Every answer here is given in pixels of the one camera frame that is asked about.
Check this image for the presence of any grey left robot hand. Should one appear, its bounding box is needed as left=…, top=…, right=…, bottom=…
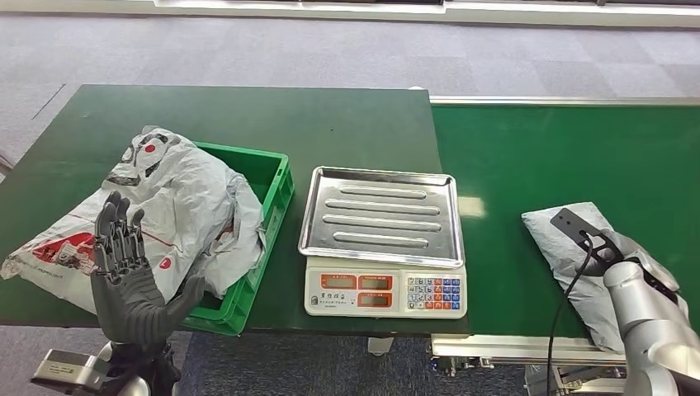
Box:
left=89, top=191, right=206, bottom=349

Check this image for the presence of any grey mail bag package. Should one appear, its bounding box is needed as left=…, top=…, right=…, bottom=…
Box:
left=520, top=201, right=684, bottom=355

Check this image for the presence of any green conveyor belt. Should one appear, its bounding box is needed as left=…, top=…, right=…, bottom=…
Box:
left=430, top=103, right=700, bottom=338

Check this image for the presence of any large grey red-printed mail bag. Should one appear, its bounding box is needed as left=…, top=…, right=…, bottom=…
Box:
left=0, top=125, right=250, bottom=317

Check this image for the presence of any plain grey crumpled mail bag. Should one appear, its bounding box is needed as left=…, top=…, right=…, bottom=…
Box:
left=188, top=172, right=268, bottom=300

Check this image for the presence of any green plastic crate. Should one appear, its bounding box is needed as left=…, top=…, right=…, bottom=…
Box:
left=179, top=140, right=296, bottom=337

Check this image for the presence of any dark green table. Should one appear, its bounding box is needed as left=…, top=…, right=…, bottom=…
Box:
left=0, top=83, right=472, bottom=337

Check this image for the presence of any white table foot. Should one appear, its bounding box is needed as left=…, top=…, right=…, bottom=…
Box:
left=367, top=337, right=395, bottom=357

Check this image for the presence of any white electronic scale steel pan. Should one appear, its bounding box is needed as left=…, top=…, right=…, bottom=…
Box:
left=297, top=166, right=469, bottom=320

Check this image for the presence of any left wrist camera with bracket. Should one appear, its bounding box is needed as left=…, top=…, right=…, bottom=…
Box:
left=30, top=349, right=111, bottom=396

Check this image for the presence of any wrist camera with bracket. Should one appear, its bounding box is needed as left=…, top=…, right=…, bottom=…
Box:
left=30, top=349, right=111, bottom=396
left=549, top=206, right=626, bottom=276

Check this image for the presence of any white wall ledge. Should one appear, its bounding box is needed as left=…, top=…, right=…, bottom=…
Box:
left=0, top=0, right=700, bottom=30

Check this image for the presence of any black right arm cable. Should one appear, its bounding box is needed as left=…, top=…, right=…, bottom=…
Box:
left=546, top=231, right=595, bottom=396

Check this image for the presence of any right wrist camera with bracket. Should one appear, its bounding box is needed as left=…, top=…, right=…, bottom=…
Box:
left=549, top=206, right=626, bottom=276

